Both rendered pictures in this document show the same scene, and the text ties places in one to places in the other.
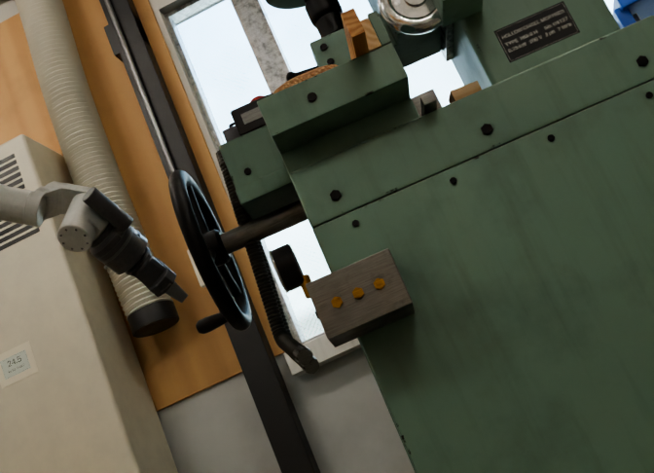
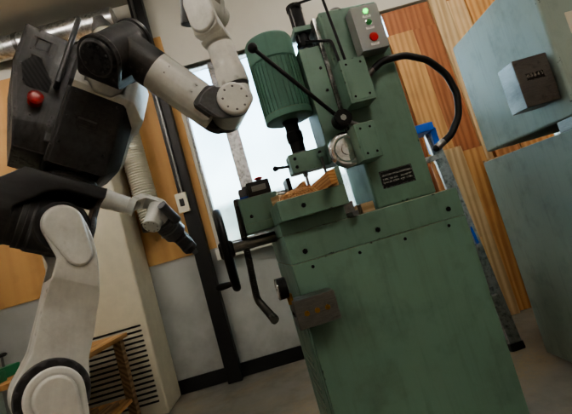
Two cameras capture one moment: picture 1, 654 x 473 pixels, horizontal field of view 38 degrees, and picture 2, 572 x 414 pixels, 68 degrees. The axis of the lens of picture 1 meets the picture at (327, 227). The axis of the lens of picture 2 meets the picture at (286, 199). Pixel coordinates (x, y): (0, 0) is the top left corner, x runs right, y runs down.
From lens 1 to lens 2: 50 cm
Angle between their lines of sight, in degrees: 14
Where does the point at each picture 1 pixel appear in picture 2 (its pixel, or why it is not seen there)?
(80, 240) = (154, 227)
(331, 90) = (312, 203)
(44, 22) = not seen: hidden behind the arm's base
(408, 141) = (341, 229)
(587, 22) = (419, 175)
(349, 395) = (242, 272)
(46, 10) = not seen: hidden behind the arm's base
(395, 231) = (330, 273)
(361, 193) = (317, 251)
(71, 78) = not seen: hidden behind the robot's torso
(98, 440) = (122, 284)
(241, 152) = (249, 205)
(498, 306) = (372, 314)
